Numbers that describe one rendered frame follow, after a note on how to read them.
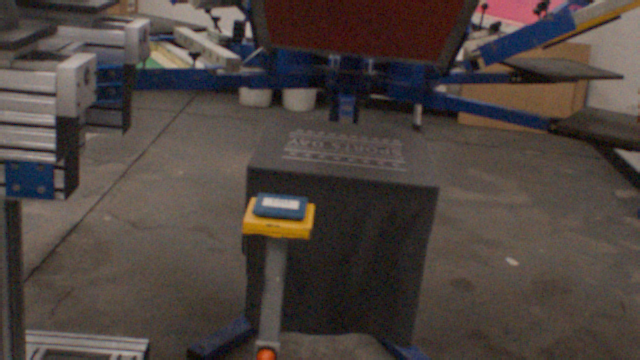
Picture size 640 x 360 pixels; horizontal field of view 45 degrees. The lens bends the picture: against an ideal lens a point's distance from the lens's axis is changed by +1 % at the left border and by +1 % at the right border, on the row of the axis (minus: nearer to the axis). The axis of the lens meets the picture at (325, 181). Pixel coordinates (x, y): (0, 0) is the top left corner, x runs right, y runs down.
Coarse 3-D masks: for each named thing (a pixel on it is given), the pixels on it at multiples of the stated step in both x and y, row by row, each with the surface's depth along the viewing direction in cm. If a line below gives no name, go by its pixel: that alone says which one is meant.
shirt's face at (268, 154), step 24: (288, 120) 215; (312, 120) 218; (264, 144) 191; (408, 144) 204; (288, 168) 175; (312, 168) 177; (336, 168) 179; (360, 168) 181; (408, 168) 184; (432, 168) 186
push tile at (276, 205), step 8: (256, 200) 149; (264, 200) 149; (272, 200) 149; (280, 200) 150; (288, 200) 150; (296, 200) 151; (304, 200) 151; (256, 208) 145; (264, 208) 145; (272, 208) 145; (280, 208) 146; (288, 208) 146; (296, 208) 147; (304, 208) 147; (272, 216) 144; (280, 216) 144; (288, 216) 144; (296, 216) 144; (304, 216) 144
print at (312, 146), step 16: (288, 144) 193; (304, 144) 195; (320, 144) 196; (336, 144) 197; (352, 144) 199; (368, 144) 200; (384, 144) 202; (400, 144) 203; (304, 160) 182; (320, 160) 183; (336, 160) 185; (352, 160) 186; (368, 160) 187; (384, 160) 189; (400, 160) 190
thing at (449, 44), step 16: (256, 0) 202; (480, 0) 188; (256, 16) 212; (464, 16) 198; (256, 32) 224; (464, 32) 208; (288, 48) 234; (304, 48) 233; (448, 48) 220; (432, 64) 234
